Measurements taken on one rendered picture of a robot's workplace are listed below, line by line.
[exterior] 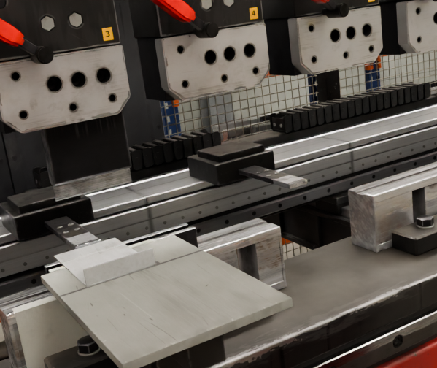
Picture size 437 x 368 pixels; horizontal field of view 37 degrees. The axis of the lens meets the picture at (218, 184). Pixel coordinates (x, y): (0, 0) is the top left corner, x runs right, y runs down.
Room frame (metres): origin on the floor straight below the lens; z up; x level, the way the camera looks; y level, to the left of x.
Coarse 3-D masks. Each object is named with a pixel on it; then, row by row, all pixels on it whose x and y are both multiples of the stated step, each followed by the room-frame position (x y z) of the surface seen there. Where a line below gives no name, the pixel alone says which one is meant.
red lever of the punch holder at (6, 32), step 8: (0, 24) 0.68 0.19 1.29; (8, 24) 0.69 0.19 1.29; (0, 32) 0.68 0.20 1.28; (8, 32) 0.68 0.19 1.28; (16, 32) 0.69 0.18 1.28; (0, 40) 0.69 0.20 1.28; (8, 40) 0.68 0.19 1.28; (16, 40) 0.68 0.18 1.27; (24, 40) 0.69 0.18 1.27; (24, 48) 0.69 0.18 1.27; (32, 48) 0.70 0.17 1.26; (40, 48) 0.69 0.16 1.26; (48, 48) 0.70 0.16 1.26; (32, 56) 0.70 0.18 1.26; (40, 56) 0.69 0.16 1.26; (48, 56) 0.69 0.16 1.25
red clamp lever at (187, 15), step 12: (156, 0) 0.77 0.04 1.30; (168, 0) 0.77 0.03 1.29; (180, 0) 0.78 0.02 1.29; (168, 12) 0.78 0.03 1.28; (180, 12) 0.77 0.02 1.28; (192, 12) 0.78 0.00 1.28; (192, 24) 0.79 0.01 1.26; (204, 24) 0.79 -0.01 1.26; (216, 24) 0.79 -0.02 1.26; (204, 36) 0.79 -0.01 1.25; (216, 36) 0.79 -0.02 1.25
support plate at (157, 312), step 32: (160, 256) 0.75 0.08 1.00; (192, 256) 0.73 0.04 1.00; (64, 288) 0.68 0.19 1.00; (96, 288) 0.67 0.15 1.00; (128, 288) 0.66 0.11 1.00; (160, 288) 0.65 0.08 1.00; (192, 288) 0.64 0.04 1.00; (224, 288) 0.63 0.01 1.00; (256, 288) 0.62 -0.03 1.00; (96, 320) 0.59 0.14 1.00; (128, 320) 0.59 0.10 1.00; (160, 320) 0.58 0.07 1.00; (192, 320) 0.57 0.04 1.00; (224, 320) 0.56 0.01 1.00; (256, 320) 0.57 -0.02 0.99; (128, 352) 0.52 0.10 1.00; (160, 352) 0.52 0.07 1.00
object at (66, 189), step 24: (96, 120) 0.79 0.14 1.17; (120, 120) 0.80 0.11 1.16; (48, 144) 0.76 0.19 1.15; (72, 144) 0.77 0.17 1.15; (96, 144) 0.79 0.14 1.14; (120, 144) 0.80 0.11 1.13; (48, 168) 0.77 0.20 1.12; (72, 168) 0.77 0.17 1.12; (96, 168) 0.79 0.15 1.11; (120, 168) 0.80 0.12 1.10; (72, 192) 0.78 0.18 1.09
